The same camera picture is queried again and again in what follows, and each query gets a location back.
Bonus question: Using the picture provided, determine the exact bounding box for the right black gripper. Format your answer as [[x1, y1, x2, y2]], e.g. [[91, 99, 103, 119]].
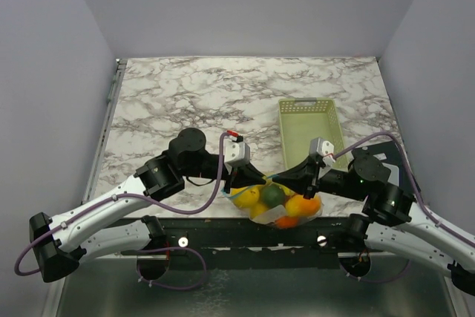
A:
[[273, 153, 369, 200]]

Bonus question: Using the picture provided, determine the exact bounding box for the yellow lemon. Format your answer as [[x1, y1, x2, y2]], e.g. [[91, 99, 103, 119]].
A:
[[249, 202, 269, 220], [231, 186, 261, 209]]

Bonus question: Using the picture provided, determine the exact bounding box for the green avocado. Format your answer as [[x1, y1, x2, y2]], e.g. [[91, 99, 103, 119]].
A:
[[260, 184, 286, 209]]

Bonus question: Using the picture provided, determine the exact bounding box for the clear zip top bag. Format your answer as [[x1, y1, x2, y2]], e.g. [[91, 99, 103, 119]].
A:
[[225, 175, 324, 229]]

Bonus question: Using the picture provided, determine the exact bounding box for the orange tangerine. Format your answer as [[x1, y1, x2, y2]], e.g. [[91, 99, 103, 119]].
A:
[[275, 216, 300, 229]]

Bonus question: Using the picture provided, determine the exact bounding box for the pale green plastic basket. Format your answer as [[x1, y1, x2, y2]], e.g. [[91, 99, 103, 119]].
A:
[[278, 98, 345, 169]]

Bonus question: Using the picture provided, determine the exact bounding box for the yellow banana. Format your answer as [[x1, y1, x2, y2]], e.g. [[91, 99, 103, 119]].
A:
[[281, 186, 295, 197]]

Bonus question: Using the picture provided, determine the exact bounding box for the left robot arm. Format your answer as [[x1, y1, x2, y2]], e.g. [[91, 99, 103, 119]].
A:
[[29, 128, 265, 283]]

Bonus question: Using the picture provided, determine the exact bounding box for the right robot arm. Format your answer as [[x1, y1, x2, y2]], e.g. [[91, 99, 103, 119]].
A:
[[272, 149, 474, 295]]

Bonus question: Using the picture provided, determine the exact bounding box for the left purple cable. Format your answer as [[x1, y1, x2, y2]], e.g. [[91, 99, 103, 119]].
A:
[[13, 131, 240, 291]]

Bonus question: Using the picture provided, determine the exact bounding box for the purple cable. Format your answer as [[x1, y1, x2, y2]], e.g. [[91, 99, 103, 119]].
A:
[[13, 131, 240, 291], [333, 131, 475, 284]]

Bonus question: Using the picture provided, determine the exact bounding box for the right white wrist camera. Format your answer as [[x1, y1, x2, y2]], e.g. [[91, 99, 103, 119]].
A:
[[309, 137, 335, 168]]

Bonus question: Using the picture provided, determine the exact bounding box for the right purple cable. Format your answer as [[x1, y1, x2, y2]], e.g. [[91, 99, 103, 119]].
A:
[[333, 131, 475, 284]]

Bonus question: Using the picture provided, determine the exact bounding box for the left aluminium side rail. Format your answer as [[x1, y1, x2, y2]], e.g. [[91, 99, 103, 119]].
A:
[[81, 59, 128, 203]]

